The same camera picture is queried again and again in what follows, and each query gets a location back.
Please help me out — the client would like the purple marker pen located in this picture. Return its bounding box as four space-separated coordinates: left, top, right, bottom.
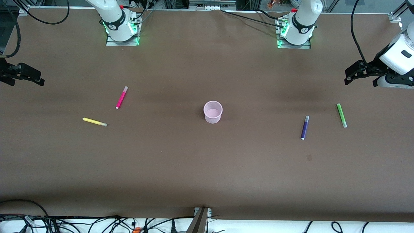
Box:
300 115 310 140

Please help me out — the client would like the pink marker pen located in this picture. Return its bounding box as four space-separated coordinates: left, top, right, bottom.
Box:
115 86 129 109

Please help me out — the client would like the pink plastic cup holder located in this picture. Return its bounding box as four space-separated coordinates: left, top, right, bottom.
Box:
203 101 223 124

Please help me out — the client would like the green marker pen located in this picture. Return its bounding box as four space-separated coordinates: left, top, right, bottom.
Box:
336 103 348 128

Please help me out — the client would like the yellow marker pen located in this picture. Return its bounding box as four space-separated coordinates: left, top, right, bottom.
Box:
82 117 108 127

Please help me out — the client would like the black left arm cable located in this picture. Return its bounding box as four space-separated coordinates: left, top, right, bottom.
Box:
350 0 369 65

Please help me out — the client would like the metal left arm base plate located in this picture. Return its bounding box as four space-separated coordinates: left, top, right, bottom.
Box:
277 37 312 50

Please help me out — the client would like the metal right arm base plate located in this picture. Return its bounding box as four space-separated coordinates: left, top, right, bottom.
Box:
106 32 140 47

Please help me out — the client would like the short black table cable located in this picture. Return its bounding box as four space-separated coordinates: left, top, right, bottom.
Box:
256 9 286 21

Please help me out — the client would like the long black table cable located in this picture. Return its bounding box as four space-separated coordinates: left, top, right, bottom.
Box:
221 10 282 27

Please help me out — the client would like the thick black arched cable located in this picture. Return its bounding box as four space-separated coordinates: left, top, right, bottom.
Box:
0 199 49 218

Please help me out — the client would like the aluminium rail with white sockets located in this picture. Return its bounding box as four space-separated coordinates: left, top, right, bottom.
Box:
189 0 237 10

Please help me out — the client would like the aluminium table edge post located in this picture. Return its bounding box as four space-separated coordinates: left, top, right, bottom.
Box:
186 207 213 233

